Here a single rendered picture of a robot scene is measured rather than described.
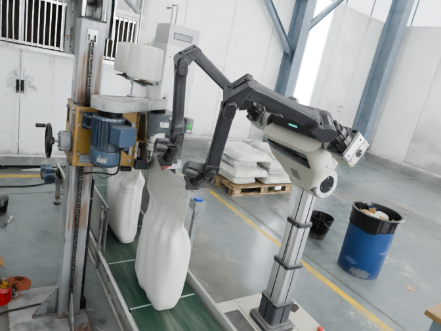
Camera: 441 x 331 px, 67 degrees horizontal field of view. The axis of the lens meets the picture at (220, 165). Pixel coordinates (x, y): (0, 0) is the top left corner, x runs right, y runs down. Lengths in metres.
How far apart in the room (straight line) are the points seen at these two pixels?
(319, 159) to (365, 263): 2.16
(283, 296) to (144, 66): 1.45
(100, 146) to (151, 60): 0.48
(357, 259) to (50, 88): 3.86
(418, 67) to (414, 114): 1.16
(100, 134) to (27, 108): 2.93
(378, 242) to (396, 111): 6.87
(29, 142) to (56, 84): 0.77
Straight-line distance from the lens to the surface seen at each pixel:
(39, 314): 2.48
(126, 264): 2.27
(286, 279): 2.02
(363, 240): 3.50
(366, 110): 10.22
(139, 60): 1.68
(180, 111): 1.68
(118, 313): 2.05
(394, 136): 10.03
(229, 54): 6.95
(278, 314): 2.15
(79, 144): 1.87
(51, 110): 4.60
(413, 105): 9.90
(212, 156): 1.39
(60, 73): 4.55
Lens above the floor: 1.65
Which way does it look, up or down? 16 degrees down
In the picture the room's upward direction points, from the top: 12 degrees clockwise
